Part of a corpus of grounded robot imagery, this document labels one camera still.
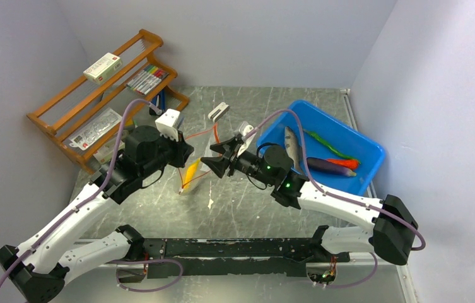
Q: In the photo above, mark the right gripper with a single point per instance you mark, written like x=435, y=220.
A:
x=219, y=164

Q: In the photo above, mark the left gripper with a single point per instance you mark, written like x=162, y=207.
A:
x=182, y=149

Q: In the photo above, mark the clear zip top bag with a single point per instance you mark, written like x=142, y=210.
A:
x=201, y=142

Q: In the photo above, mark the yellow banana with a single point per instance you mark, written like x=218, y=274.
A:
x=190, y=173

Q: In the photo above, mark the grey fish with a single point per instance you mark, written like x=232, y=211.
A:
x=293, y=148

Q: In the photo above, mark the green chili pepper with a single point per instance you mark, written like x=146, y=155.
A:
x=332, y=149

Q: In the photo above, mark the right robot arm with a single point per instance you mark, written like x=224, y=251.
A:
x=382, y=226

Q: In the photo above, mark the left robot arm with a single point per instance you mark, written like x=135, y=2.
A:
x=44, y=264

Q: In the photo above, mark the white staple box on top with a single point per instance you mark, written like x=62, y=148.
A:
x=100, y=71

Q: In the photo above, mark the white plastic clip block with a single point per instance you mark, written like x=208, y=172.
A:
x=218, y=112

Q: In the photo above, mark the blue black stapler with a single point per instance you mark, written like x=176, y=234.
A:
x=159, y=102

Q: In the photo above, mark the green staple box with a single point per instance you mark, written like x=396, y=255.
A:
x=105, y=152

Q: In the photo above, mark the clear packaged ruler set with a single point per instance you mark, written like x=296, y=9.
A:
x=92, y=131

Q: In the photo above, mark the pack of colour markers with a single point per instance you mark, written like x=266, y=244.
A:
x=147, y=79

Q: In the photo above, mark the wooden shelf rack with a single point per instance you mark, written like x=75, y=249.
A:
x=89, y=98

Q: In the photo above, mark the purple eggplant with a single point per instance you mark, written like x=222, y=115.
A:
x=326, y=167

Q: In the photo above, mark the blue plastic bin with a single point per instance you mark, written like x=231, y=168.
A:
x=345, y=139

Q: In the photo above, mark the red chili pepper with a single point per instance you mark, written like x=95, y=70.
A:
x=347, y=163

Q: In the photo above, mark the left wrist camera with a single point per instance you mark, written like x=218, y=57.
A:
x=168, y=124

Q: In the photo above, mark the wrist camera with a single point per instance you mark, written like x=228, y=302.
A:
x=168, y=124
x=244, y=129

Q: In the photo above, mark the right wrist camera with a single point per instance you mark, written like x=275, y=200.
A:
x=244, y=129

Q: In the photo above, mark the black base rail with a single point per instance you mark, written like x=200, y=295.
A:
x=203, y=257

